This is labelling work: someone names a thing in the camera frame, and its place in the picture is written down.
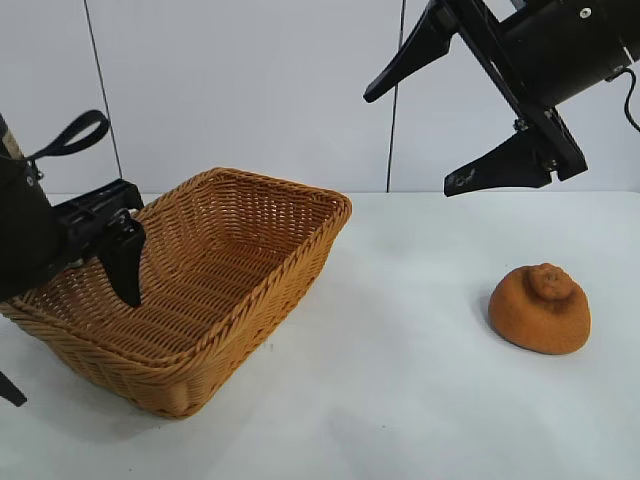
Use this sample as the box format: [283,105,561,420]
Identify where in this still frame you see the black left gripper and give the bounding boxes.
[0,158,147,409]

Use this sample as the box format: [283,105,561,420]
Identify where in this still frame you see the beige braided cable sleeve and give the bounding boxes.
[0,113,25,162]

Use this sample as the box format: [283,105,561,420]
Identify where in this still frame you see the black strap loop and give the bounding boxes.
[27,109,111,162]

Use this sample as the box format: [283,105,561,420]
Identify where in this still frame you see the brown bread bun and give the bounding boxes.
[488,263,594,356]

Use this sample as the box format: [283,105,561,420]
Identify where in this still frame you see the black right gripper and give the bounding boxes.
[363,0,640,200]

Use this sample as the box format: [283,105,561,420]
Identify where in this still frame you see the thin black cable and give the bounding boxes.
[606,67,640,134]

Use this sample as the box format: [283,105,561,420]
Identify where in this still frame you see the woven wicker basket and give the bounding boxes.
[0,167,353,420]

